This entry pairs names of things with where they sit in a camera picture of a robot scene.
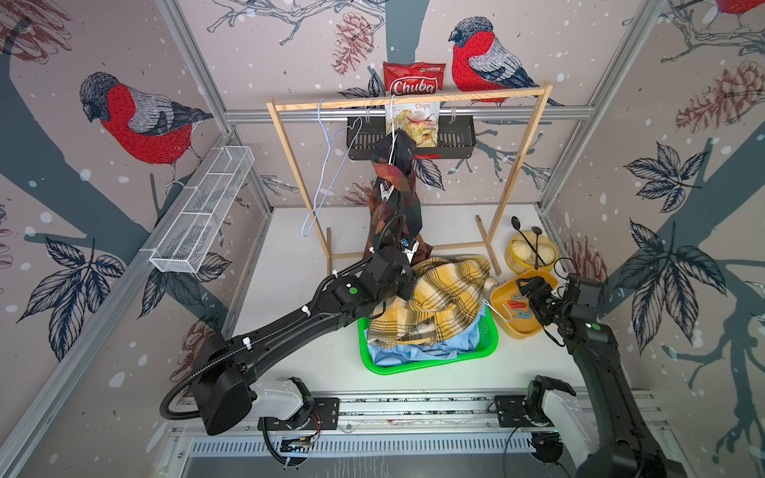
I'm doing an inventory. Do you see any wooden clothes rack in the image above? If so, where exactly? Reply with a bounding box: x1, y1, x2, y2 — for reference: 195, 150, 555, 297
266, 82, 554, 274

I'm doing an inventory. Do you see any red chips bag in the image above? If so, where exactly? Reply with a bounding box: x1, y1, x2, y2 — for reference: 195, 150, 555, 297
384, 62, 445, 147

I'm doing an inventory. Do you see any short black spoon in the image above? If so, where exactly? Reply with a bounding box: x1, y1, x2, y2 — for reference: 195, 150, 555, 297
531, 226, 546, 270

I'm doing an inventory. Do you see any white wire hanger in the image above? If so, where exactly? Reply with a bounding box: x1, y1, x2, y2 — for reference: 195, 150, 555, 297
300, 100, 362, 238

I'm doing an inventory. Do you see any teal clothespin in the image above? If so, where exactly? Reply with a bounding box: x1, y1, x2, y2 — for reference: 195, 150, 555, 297
511, 309, 533, 320

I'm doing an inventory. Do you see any light blue long-sleeve shirt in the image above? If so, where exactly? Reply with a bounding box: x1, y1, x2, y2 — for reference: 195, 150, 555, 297
367, 308, 486, 368

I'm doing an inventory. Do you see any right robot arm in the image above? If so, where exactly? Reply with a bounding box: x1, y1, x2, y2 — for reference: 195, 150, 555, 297
516, 274, 687, 477

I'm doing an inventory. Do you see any black wall basket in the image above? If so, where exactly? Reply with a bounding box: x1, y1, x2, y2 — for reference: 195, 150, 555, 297
346, 117, 476, 161

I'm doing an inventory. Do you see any yellow plaid flannel shirt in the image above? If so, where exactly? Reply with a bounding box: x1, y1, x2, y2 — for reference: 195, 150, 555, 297
367, 255, 491, 349

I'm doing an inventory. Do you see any green perforated plastic tray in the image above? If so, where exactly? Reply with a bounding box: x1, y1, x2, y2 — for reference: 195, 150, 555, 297
358, 306, 499, 376

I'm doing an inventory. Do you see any long black spoon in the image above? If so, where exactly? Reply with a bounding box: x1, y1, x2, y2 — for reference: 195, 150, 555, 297
511, 216, 547, 269

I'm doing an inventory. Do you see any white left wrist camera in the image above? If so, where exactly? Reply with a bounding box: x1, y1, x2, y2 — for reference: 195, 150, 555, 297
400, 238, 420, 264

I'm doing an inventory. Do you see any white wire mesh basket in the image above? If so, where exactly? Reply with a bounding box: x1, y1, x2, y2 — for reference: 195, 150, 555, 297
149, 145, 254, 274

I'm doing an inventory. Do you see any yellow bamboo steamer basket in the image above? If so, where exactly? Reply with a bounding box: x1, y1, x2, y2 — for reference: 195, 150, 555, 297
504, 230, 559, 274

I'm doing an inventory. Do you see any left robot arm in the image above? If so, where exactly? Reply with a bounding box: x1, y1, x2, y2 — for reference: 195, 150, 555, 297
159, 213, 418, 435

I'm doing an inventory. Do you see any white hanger of red shirt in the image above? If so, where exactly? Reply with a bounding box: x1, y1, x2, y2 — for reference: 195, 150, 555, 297
386, 95, 398, 165

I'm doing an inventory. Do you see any yellow plastic tray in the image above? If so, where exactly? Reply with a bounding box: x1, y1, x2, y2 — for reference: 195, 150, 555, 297
489, 269, 559, 340

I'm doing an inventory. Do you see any dark red plaid shirt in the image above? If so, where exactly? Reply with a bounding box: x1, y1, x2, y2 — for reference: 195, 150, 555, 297
364, 129, 432, 265

